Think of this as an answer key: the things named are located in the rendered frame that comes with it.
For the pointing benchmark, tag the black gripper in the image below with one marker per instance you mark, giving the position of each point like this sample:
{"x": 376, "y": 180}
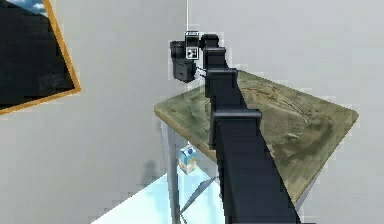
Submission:
{"x": 182, "y": 66}

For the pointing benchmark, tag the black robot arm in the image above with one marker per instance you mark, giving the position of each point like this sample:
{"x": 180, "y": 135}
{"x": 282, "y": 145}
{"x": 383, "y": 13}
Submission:
{"x": 240, "y": 160}

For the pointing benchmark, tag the white blue carton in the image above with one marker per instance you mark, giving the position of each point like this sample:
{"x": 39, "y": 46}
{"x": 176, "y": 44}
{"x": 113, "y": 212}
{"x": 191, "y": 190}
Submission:
{"x": 187, "y": 160}

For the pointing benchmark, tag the olive wooden table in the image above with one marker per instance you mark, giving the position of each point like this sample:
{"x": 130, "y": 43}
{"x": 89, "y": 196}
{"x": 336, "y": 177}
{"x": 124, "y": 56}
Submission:
{"x": 300, "y": 126}

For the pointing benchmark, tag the orange framed dark picture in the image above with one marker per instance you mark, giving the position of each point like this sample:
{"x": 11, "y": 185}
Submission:
{"x": 26, "y": 60}

